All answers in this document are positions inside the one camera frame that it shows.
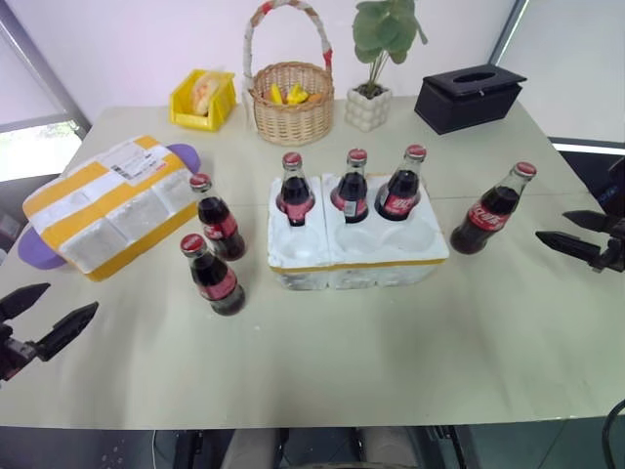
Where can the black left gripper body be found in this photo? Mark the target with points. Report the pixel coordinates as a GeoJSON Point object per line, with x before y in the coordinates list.
{"type": "Point", "coordinates": [14, 354]}

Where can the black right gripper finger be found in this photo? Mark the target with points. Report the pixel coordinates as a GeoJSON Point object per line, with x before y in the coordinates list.
{"type": "Point", "coordinates": [571, 244]}
{"type": "Point", "coordinates": [588, 220]}

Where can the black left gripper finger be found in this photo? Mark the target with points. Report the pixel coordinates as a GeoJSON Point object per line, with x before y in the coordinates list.
{"type": "Point", "coordinates": [66, 328]}
{"type": "Point", "coordinates": [27, 296]}

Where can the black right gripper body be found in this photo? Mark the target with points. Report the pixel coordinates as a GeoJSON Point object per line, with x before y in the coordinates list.
{"type": "Point", "coordinates": [616, 234]}

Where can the glass cola bottle red cap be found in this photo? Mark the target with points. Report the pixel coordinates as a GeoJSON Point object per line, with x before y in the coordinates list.
{"type": "Point", "coordinates": [215, 278]}
{"type": "Point", "coordinates": [398, 195]}
{"type": "Point", "coordinates": [295, 195]}
{"type": "Point", "coordinates": [351, 190]}
{"type": "Point", "coordinates": [220, 225]}
{"type": "Point", "coordinates": [481, 217]}

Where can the foam box with yellow tape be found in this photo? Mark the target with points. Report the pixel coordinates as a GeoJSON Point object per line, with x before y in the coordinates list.
{"type": "Point", "coordinates": [105, 215]}

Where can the black tissue box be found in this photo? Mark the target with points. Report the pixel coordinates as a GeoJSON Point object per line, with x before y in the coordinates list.
{"type": "Point", "coordinates": [464, 98]}

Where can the white foam bottle tray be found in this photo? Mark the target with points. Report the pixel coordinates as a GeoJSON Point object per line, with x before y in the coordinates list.
{"type": "Point", "coordinates": [356, 254]}

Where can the purple plastic tray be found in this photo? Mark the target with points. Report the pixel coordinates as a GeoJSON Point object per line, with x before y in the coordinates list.
{"type": "Point", "coordinates": [183, 154]}

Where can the grey rounded shape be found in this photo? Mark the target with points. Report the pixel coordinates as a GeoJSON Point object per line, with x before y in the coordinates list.
{"type": "Point", "coordinates": [254, 449]}

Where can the white bubble plant pot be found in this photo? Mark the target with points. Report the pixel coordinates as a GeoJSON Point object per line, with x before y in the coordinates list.
{"type": "Point", "coordinates": [368, 110]}

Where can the yellow plastic storage bin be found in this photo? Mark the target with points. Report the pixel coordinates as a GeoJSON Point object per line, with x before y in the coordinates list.
{"type": "Point", "coordinates": [183, 105]}

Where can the beige toy bread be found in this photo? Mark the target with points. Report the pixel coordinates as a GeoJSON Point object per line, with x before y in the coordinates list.
{"type": "Point", "coordinates": [202, 93]}

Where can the green artificial plant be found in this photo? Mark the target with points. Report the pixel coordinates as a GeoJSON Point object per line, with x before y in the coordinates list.
{"type": "Point", "coordinates": [383, 29]}

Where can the orange toy fruit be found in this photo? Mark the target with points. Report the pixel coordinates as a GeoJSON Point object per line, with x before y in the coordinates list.
{"type": "Point", "coordinates": [315, 98]}

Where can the yellow toy fruit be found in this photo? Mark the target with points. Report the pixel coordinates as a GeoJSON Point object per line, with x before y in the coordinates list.
{"type": "Point", "coordinates": [296, 94]}
{"type": "Point", "coordinates": [274, 94]}

